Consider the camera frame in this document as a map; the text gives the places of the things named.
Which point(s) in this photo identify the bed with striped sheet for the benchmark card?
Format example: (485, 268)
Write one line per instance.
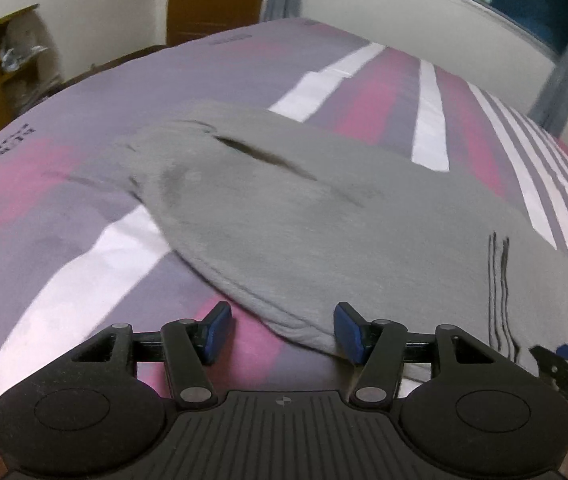
(64, 220)

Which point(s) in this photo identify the grey pants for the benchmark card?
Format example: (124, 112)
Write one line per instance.
(314, 220)

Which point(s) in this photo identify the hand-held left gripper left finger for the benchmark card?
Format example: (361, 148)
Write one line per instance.
(218, 332)

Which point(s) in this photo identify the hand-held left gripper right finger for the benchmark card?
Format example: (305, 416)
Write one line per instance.
(348, 332)

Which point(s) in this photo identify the crumpled clear plastic bag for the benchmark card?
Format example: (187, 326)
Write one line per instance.
(16, 52)

